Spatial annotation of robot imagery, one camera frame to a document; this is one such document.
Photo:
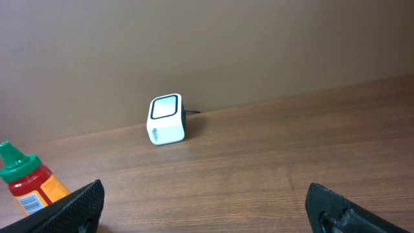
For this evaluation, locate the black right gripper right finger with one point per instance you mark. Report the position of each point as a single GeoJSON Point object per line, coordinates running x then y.
{"type": "Point", "coordinates": [330, 212]}

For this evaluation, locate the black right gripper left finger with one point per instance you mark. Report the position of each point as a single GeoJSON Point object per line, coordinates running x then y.
{"type": "Point", "coordinates": [79, 212]}

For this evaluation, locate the red sauce bottle green cap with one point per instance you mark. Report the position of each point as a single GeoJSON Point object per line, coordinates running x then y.
{"type": "Point", "coordinates": [32, 184]}

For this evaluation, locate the white barcode scanner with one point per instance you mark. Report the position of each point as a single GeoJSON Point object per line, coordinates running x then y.
{"type": "Point", "coordinates": [166, 121]}

